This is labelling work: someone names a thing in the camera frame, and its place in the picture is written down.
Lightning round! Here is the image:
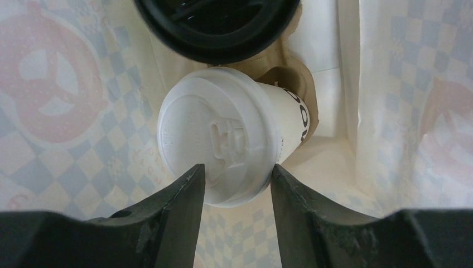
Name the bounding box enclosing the blue checkered paper bag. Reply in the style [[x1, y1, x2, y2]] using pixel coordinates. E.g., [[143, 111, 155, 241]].
[[1, 1, 472, 267]]

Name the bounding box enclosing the black coffee lid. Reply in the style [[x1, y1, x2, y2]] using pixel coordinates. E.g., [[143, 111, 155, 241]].
[[134, 0, 300, 65]]

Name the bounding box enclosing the white paper coffee cup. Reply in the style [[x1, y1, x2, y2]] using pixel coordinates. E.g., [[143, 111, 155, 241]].
[[257, 83, 310, 164]]

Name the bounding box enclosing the white coffee lid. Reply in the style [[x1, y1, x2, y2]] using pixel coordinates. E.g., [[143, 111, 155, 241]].
[[157, 67, 281, 208]]

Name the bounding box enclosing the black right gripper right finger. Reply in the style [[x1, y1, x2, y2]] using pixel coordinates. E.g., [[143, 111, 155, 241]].
[[271, 165, 472, 267]]

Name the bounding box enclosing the brown pulp cup carrier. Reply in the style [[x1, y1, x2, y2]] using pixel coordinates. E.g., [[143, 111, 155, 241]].
[[223, 3, 319, 144]]

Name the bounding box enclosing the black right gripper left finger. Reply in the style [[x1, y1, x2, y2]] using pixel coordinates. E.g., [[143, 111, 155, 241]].
[[1, 164, 205, 267]]

